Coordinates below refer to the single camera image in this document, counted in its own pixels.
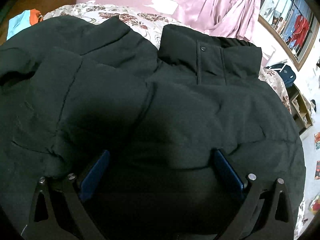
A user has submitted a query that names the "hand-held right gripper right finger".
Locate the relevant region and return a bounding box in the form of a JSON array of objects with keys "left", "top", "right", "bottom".
[{"left": 214, "top": 149, "right": 295, "bottom": 240}]

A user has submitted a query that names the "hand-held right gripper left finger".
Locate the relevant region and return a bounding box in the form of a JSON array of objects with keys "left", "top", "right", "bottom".
[{"left": 28, "top": 150, "right": 110, "bottom": 240}]

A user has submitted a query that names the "black puffer jacket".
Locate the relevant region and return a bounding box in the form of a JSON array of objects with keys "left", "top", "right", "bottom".
[{"left": 0, "top": 15, "right": 307, "bottom": 240}]

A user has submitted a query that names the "wooden cubby shelf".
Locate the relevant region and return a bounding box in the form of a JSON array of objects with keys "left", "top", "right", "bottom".
[{"left": 287, "top": 84, "right": 313, "bottom": 134}]

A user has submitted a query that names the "dark blue backpack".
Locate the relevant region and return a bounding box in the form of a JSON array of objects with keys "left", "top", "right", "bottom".
[{"left": 265, "top": 63, "right": 297, "bottom": 88}]

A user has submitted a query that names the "red hanging garment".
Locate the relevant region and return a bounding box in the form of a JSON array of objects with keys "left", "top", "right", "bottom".
[{"left": 291, "top": 15, "right": 310, "bottom": 46}]

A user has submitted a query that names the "floral satin bedspread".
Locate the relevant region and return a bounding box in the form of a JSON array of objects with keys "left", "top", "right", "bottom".
[{"left": 41, "top": 3, "right": 311, "bottom": 240}]

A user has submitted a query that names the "light blue cloth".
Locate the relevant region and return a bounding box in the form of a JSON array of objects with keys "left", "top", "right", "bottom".
[{"left": 7, "top": 10, "right": 33, "bottom": 40}]

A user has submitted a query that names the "orange cloth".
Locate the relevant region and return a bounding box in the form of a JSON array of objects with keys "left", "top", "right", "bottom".
[{"left": 29, "top": 9, "right": 43, "bottom": 26}]

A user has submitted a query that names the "wooden framed barred window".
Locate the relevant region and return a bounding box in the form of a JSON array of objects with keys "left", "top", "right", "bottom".
[{"left": 257, "top": 0, "right": 320, "bottom": 67}]

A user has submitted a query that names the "pink curtain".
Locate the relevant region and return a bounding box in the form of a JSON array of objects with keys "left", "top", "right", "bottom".
[{"left": 172, "top": 0, "right": 298, "bottom": 42}]

